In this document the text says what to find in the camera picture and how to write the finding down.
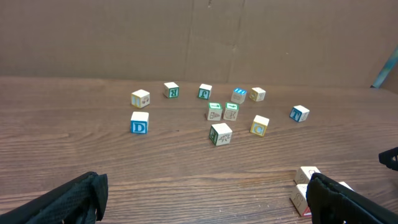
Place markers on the block with blue top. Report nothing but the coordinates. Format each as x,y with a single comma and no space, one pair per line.
238,95

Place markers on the block with green 4 top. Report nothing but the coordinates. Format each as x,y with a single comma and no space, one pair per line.
231,111

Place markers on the cardboard backdrop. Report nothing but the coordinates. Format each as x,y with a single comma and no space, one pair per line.
316,43

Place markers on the block with yellow side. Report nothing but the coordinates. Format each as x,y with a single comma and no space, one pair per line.
220,134

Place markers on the block with red side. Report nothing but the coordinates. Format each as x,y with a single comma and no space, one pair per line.
304,174

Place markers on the teal pole at right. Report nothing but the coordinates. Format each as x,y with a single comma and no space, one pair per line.
386,69

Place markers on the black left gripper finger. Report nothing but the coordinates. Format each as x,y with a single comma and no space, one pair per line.
389,158

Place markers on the plain block hourglass drawing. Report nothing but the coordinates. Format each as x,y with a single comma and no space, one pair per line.
257,94

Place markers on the block with teal letter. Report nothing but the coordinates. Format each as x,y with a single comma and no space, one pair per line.
204,91

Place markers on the block with red G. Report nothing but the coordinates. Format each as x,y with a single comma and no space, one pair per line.
299,200

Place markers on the block with yellow C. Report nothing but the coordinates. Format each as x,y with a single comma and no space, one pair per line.
259,125

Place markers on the block with green L top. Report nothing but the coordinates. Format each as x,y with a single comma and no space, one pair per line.
214,111

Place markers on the block with blue H side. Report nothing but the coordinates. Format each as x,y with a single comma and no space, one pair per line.
346,185

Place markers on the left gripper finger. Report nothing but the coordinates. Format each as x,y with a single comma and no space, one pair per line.
331,202
81,200

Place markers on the small plain wooden block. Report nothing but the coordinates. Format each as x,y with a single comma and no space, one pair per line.
140,98

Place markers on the block with green R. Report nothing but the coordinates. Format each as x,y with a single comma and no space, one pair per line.
171,90

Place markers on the block with umbrella drawing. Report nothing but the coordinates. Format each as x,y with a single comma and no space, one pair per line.
299,113

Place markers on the block with blue D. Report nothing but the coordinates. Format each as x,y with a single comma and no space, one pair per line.
139,122

